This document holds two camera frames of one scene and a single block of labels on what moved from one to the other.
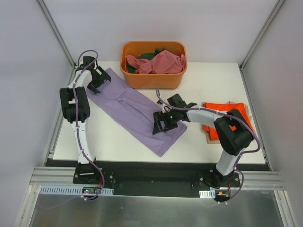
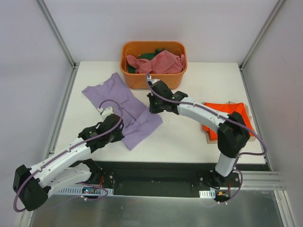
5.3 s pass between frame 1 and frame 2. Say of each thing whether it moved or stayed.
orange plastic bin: stayed
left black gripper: moved
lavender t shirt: moved
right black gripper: moved
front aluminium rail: stayed
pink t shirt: stayed
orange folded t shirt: stayed
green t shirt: stayed
